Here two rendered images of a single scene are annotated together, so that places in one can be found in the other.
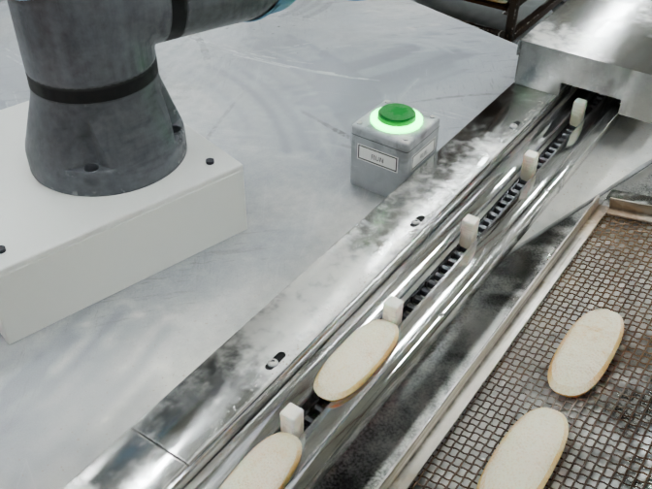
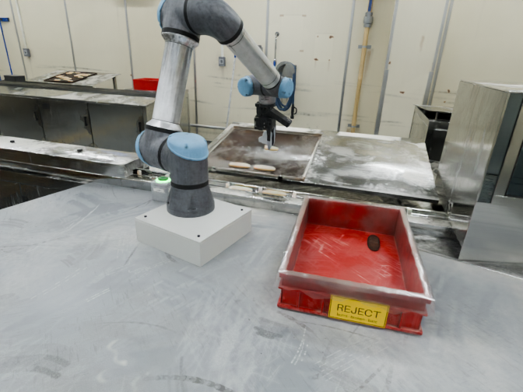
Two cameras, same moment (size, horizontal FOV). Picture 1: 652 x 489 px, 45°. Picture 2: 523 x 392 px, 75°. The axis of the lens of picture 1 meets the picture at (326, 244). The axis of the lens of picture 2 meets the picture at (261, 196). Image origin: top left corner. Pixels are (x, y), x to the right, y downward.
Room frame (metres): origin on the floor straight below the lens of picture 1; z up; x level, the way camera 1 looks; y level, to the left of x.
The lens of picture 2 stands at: (0.77, 1.23, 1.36)
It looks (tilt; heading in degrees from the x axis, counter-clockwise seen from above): 22 degrees down; 251
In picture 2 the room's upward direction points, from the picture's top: 2 degrees clockwise
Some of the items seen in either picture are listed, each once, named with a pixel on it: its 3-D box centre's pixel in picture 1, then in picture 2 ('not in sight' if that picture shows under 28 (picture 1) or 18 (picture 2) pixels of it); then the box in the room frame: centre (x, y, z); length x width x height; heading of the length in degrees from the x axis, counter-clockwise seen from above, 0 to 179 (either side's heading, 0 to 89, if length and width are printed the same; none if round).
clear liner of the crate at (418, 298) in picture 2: not in sight; (350, 248); (0.27, 0.54, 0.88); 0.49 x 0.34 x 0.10; 58
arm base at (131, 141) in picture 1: (100, 107); (190, 193); (0.66, 0.21, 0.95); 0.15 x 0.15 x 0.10
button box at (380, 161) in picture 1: (395, 164); (164, 193); (0.73, -0.08, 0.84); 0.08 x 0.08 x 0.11; 55
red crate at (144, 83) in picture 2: not in sight; (156, 84); (0.61, -3.86, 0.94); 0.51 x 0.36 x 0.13; 149
